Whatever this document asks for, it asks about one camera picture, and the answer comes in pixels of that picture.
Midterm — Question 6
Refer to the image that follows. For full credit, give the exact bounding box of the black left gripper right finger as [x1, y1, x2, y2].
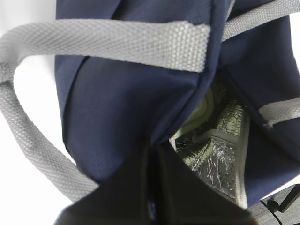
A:
[157, 142, 258, 225]

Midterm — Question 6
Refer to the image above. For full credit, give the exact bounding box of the navy blue lunch bag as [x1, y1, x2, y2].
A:
[0, 0, 300, 208]

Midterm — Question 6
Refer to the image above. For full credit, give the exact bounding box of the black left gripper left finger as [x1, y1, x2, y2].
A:
[55, 146, 155, 225]

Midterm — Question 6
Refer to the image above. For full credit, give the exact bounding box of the green lid food container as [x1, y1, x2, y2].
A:
[174, 83, 215, 138]

